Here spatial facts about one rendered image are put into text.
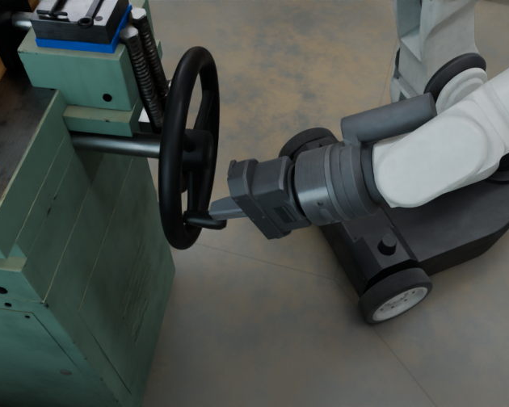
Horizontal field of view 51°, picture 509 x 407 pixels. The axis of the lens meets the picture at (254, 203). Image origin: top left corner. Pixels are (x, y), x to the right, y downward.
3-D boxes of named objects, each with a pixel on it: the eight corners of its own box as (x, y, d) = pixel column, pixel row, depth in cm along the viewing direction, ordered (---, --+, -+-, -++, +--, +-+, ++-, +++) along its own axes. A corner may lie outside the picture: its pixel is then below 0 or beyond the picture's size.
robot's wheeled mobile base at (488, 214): (452, 123, 188) (485, 47, 161) (552, 241, 160) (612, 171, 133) (286, 178, 174) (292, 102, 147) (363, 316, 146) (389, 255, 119)
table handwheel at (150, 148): (222, 3, 73) (230, 143, 97) (82, -9, 75) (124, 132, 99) (175, 166, 57) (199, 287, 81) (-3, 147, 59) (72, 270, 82)
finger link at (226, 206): (215, 201, 70) (256, 191, 67) (210, 221, 68) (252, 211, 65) (208, 194, 69) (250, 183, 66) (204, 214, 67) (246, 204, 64)
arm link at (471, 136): (411, 198, 61) (526, 132, 54) (396, 220, 53) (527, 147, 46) (379, 150, 61) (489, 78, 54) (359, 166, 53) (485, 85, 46)
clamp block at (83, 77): (132, 114, 73) (118, 62, 66) (37, 104, 74) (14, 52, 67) (157, 45, 82) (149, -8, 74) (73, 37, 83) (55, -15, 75)
